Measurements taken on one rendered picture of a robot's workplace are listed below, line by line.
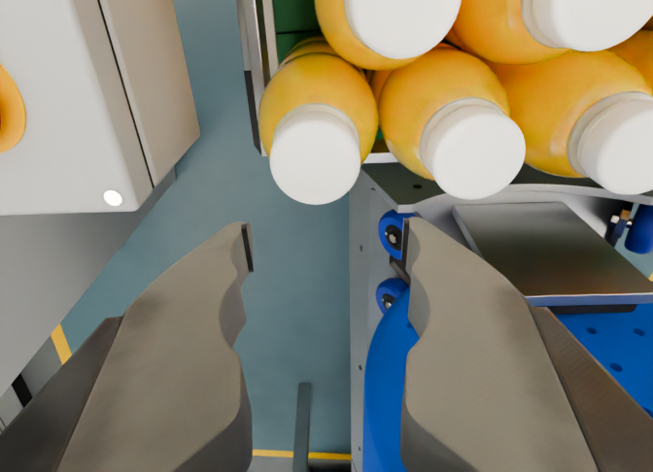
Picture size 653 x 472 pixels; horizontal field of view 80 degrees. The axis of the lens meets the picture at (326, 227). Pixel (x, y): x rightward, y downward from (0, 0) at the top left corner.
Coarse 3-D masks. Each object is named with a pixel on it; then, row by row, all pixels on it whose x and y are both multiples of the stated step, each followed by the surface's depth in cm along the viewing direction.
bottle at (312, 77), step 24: (312, 48) 24; (288, 72) 20; (312, 72) 19; (336, 72) 19; (360, 72) 22; (264, 96) 20; (288, 96) 18; (312, 96) 18; (336, 96) 18; (360, 96) 19; (264, 120) 19; (288, 120) 18; (360, 120) 19; (264, 144) 20; (360, 144) 18
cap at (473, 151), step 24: (456, 120) 16; (480, 120) 16; (504, 120) 16; (432, 144) 17; (456, 144) 16; (480, 144) 16; (504, 144) 16; (432, 168) 17; (456, 168) 17; (480, 168) 17; (504, 168) 17; (456, 192) 17; (480, 192) 17
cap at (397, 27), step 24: (360, 0) 14; (384, 0) 14; (408, 0) 14; (432, 0) 14; (456, 0) 14; (360, 24) 14; (384, 24) 14; (408, 24) 14; (432, 24) 14; (384, 48) 14; (408, 48) 14
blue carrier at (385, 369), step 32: (384, 320) 29; (576, 320) 28; (608, 320) 28; (640, 320) 28; (384, 352) 26; (608, 352) 26; (640, 352) 26; (384, 384) 24; (640, 384) 24; (384, 416) 23; (384, 448) 21
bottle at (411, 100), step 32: (416, 64) 20; (448, 64) 19; (480, 64) 19; (384, 96) 22; (416, 96) 19; (448, 96) 18; (480, 96) 18; (384, 128) 22; (416, 128) 19; (416, 160) 20
